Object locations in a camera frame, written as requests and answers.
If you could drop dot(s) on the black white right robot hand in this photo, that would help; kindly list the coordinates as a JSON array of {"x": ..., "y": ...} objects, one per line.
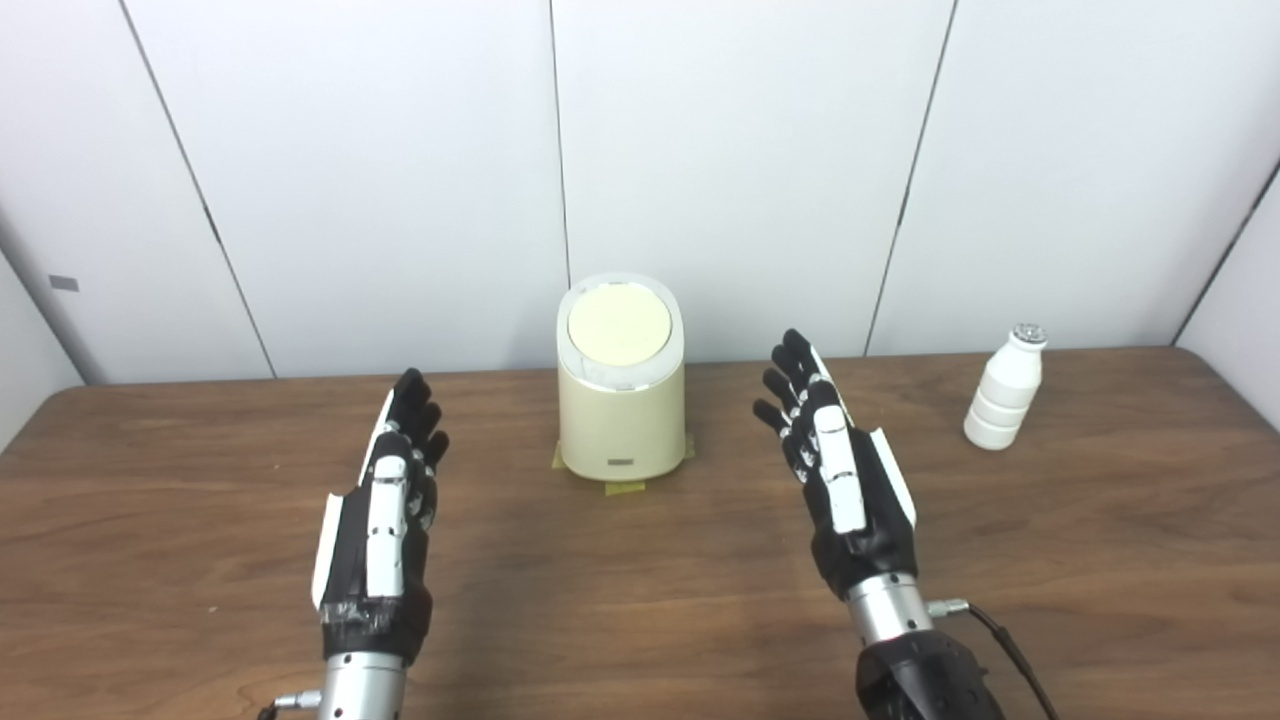
[{"x": 865, "y": 530}]

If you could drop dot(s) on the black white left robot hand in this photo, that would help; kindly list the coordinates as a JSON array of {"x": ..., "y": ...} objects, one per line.
[{"x": 350, "y": 560}]

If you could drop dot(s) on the small white plastic bottle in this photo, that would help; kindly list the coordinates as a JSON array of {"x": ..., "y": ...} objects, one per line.
[{"x": 1005, "y": 395}]

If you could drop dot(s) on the cream round bin lid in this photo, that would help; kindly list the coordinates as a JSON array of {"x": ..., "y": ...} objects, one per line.
[{"x": 620, "y": 325}]

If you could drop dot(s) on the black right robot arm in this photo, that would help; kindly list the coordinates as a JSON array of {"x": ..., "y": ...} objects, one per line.
[{"x": 920, "y": 680}]

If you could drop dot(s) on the cream-colored round bin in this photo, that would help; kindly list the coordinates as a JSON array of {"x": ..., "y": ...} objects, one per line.
[{"x": 620, "y": 420}]

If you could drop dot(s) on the small grey wall label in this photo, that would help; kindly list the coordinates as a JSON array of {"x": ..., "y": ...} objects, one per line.
[{"x": 63, "y": 283}]

